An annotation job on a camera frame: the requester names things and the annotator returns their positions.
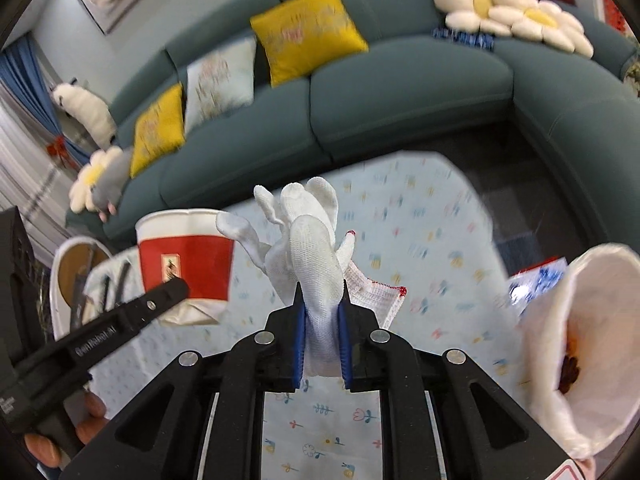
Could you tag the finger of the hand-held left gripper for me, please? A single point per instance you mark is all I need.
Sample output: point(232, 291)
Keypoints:
point(130, 317)

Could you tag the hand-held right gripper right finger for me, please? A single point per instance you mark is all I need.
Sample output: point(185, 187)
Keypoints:
point(345, 340)

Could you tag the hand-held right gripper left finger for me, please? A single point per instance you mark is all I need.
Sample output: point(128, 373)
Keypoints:
point(300, 340)

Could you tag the white knit glove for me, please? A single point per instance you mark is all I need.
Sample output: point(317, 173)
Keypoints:
point(315, 260)
point(372, 290)

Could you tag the red and white paper cup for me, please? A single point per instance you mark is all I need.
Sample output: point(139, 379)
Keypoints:
point(200, 260)

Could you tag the translucent plastic bag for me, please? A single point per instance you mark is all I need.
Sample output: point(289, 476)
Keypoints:
point(600, 285)

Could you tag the person's left hand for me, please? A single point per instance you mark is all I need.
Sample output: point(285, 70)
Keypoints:
point(92, 415)

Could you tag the black carved furniture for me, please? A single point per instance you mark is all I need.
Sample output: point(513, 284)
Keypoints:
point(20, 260)

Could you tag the grey plush toy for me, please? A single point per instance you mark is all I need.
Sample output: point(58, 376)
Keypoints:
point(114, 175)

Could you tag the small white daisy cushion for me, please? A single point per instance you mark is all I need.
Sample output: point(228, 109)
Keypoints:
point(87, 180)

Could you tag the floral light blue tablecloth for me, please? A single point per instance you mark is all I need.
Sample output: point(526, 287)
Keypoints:
point(425, 220)

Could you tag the red bow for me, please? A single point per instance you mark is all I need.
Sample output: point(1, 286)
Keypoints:
point(58, 150)

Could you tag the white sheer curtain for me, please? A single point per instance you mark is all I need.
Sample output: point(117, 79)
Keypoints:
point(15, 175)

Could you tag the yellow embroidered cushion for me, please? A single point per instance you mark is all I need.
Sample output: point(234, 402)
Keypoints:
point(305, 30)
point(157, 130)

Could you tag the blue white printed packet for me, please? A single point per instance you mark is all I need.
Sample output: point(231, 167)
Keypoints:
point(537, 280)

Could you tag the white sheep plush toy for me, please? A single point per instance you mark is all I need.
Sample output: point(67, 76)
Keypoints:
point(85, 110)

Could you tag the light floral cushion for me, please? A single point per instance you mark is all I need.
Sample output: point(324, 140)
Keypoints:
point(220, 80)

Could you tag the teal sofa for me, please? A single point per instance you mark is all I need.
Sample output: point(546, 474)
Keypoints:
point(400, 85)

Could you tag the blue curtain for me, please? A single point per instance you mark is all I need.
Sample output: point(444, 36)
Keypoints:
point(20, 75)

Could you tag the blue patterned cloth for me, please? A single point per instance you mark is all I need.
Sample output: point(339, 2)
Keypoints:
point(462, 37)

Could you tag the red paper garland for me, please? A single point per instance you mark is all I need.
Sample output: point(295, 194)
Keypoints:
point(612, 10)

